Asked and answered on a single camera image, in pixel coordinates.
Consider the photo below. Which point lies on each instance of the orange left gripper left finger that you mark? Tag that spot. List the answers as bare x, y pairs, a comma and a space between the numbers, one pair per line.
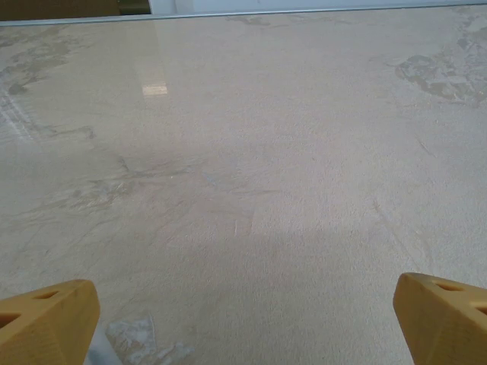
45, 327

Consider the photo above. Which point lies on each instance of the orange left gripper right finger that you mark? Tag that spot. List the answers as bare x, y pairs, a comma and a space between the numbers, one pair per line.
445, 327

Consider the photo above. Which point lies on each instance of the brown wooden door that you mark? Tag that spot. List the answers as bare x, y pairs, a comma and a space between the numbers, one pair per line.
57, 7

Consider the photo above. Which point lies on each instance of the aluminium table edge bar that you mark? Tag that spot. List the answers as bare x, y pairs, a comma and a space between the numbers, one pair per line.
243, 16

